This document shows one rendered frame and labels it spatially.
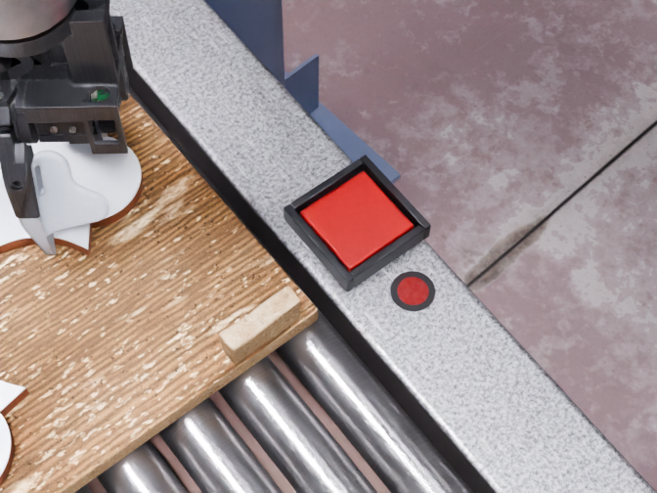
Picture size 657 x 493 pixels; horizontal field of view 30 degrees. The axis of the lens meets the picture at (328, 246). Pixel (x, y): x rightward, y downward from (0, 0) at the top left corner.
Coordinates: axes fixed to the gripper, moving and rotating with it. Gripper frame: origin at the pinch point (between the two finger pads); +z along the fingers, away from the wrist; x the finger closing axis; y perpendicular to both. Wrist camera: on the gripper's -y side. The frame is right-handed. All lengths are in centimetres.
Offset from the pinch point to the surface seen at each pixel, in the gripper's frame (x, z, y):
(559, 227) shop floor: 49, 94, 59
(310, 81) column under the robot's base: 71, 84, 20
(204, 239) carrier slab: -4.6, 0.7, 11.4
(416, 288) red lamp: -7.8, 2.8, 26.3
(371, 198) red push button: -1.1, 1.4, 23.3
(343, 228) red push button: -3.6, 1.4, 21.2
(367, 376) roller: -14.4, 2.8, 22.5
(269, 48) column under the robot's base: 55, 56, 14
